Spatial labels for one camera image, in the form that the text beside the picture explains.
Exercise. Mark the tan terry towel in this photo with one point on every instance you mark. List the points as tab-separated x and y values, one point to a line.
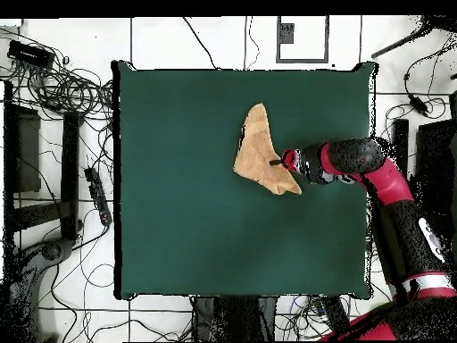
255	157

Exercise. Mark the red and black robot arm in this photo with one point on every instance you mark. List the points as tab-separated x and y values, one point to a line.
357	153

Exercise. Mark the dark grey small box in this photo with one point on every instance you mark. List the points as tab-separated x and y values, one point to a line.
286	33

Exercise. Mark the black power adapter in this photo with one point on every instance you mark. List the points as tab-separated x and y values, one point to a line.
418	105

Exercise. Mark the dark green table cloth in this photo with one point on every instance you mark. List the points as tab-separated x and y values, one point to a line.
150	100

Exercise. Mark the black power strip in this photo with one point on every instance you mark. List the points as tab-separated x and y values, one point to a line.
98	194
335	314

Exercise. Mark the black rod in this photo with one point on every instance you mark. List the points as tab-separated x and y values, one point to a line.
400	43

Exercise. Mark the grey chair base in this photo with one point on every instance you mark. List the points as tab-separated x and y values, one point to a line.
53	250

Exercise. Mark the grey square floor frame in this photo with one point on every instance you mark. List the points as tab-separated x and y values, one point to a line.
303	61

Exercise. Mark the black network switch box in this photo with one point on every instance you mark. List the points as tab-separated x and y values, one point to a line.
30	54

